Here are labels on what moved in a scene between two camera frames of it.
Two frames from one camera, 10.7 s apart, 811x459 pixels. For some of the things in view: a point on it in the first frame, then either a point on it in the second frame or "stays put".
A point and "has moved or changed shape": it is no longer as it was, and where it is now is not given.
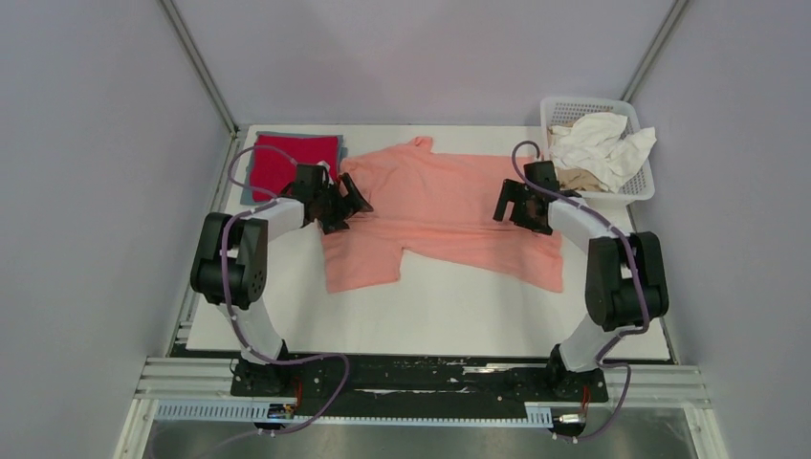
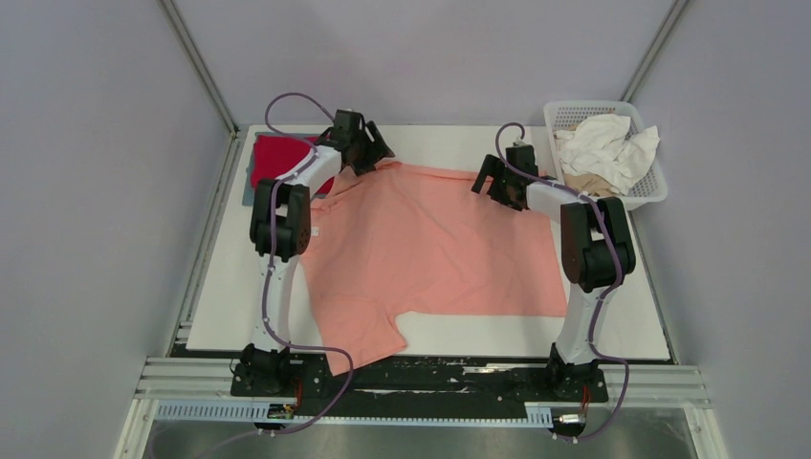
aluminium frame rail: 677,389 stays put
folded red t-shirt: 273,173 stays put
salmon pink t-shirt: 438,207 has moved or changed shape
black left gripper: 347,206 -> 380,150
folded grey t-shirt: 246,198 stays put
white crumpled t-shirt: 597,142 stays put
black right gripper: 513,191 -> 496,168
